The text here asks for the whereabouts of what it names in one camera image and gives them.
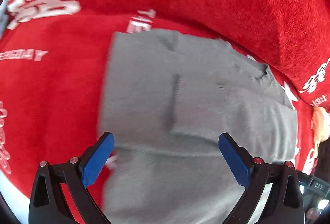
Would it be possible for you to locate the grey knit sweater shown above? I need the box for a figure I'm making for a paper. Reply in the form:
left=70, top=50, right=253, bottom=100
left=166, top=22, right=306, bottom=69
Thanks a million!
left=99, top=29, right=298, bottom=223

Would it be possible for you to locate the orange cloth item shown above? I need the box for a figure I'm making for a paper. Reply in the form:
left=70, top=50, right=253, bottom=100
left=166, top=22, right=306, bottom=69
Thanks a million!
left=312, top=106, right=329, bottom=144

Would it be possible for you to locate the red blanket with white characters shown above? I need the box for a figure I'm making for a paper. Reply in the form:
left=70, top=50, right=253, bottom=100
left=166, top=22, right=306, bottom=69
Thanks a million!
left=1, top=5, right=329, bottom=195

